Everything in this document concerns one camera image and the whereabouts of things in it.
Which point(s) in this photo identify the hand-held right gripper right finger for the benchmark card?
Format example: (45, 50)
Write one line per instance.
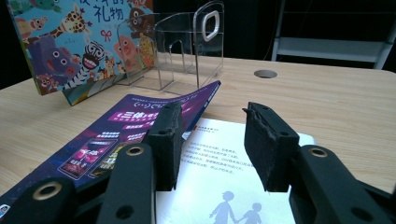
(271, 152)

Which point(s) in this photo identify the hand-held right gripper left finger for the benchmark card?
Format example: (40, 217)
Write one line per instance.
(165, 149)

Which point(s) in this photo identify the white and red book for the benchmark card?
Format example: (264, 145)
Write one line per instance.
(214, 168)

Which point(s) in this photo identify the thin purple glossy magazine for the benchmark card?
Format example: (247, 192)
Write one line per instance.
(102, 130)

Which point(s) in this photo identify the clear acrylic book rack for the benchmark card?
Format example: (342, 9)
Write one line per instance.
(186, 56)

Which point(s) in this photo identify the light blue picture book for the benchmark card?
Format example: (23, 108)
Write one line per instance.
(62, 46)

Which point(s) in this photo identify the white metal desk frame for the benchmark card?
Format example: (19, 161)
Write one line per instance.
(327, 48)

